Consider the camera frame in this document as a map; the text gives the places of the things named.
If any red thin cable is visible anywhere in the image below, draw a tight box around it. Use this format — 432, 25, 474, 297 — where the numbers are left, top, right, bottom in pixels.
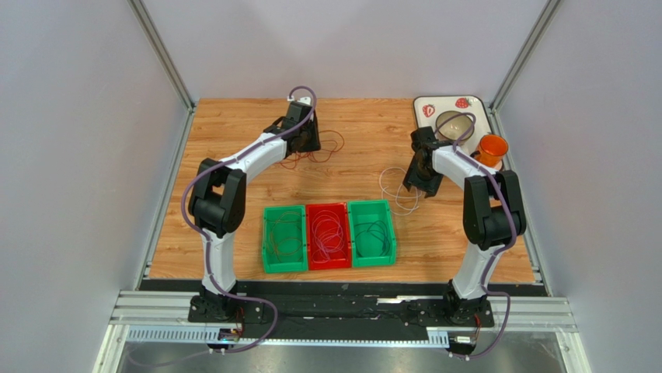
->
279, 129, 346, 171

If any white thin cable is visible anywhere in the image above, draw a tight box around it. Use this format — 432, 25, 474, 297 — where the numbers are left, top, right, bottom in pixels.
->
378, 166, 423, 217

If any pink thin cable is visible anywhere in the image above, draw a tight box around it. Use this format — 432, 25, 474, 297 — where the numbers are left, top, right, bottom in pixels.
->
308, 209, 347, 262

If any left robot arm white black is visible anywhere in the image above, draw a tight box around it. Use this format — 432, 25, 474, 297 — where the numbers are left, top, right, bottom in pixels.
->
184, 96, 321, 322

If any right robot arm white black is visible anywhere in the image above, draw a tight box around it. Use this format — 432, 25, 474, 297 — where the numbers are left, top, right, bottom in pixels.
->
402, 127, 527, 325

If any grey ceramic bowl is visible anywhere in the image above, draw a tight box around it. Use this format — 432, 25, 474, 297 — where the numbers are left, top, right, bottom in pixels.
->
434, 110, 476, 145

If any strawberry pattern white tray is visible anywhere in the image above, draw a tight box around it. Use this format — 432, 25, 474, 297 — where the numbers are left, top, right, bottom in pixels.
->
413, 96, 493, 179

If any orange mug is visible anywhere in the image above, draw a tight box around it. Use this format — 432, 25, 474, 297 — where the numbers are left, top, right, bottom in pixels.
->
469, 134, 509, 170

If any right green plastic bin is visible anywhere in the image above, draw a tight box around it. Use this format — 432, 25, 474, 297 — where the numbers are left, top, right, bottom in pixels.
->
347, 200, 397, 267

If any green plastic bin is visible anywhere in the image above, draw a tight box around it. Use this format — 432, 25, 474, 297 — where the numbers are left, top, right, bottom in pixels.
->
347, 200, 397, 267
262, 205, 308, 274

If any red plastic bin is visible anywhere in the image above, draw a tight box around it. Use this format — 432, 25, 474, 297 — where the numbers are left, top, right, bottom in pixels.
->
305, 203, 353, 270

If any left green plastic bin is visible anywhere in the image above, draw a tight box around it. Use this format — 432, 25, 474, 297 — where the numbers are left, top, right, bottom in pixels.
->
262, 205, 308, 274

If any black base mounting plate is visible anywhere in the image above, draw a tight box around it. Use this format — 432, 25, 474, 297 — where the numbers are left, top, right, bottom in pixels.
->
139, 280, 495, 341

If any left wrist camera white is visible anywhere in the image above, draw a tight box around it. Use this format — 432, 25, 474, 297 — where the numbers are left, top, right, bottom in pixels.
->
286, 94, 317, 107

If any right aluminium frame post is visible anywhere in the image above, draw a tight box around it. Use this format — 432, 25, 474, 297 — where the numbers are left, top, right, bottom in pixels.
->
490, 0, 563, 112

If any aluminium frame post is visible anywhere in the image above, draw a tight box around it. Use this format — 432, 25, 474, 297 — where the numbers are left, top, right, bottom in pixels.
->
490, 0, 563, 112
127, 0, 197, 112

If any left aluminium frame post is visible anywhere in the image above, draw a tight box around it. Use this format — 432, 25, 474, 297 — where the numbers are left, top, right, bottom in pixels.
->
127, 0, 197, 112

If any aluminium rail front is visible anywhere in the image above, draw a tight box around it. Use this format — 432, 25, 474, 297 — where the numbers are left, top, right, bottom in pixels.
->
110, 291, 578, 347

